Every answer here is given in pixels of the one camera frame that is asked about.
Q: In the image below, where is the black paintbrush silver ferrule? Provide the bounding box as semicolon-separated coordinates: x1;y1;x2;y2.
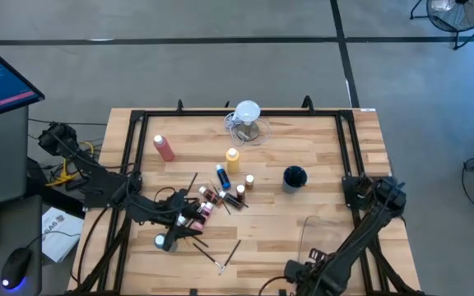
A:
191;242;225;271

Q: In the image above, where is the black mouse cable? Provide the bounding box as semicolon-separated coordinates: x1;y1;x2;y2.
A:
25;229;82;252

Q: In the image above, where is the yellow cable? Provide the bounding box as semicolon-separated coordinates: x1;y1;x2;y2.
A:
46;141;96;188

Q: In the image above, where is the grey desk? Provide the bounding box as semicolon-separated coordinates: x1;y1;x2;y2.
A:
0;105;44;296

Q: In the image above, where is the white paper booklet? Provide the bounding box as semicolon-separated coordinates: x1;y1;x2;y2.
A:
41;206;85;264

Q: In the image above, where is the blue-grey plastic cup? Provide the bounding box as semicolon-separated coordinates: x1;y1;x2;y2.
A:
281;164;309;194

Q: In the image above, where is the large teal paint bottle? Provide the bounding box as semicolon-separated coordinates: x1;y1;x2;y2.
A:
153;233;179;253

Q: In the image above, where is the white bulb table lamp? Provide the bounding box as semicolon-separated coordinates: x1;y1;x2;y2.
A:
231;99;262;141

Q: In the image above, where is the large yellow paint bottle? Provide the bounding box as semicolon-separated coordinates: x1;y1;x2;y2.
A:
225;146;241;175

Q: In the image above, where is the black computer mouse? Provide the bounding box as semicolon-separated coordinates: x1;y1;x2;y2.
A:
0;247;32;291

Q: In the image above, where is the large pink paint bottle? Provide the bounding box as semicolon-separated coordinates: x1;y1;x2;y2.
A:
152;134;176;163

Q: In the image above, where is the small dark brown paint bottle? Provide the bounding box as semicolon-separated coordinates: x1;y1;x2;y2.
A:
218;189;244;210

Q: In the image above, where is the black floor fan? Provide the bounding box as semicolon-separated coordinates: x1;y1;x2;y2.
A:
409;0;474;51

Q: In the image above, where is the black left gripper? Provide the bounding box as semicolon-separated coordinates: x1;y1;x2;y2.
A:
154;189;205;252

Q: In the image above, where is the clear plastic bin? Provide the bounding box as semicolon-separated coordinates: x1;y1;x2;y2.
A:
295;215;351;296

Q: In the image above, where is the small blue paint bottle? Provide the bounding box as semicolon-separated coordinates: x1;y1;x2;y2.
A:
215;163;232;191

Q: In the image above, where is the thin wooden-handled paintbrush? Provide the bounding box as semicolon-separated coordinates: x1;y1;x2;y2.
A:
209;179;232;216

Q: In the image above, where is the small pink paint bottle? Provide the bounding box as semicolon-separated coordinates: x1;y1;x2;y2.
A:
190;201;216;231

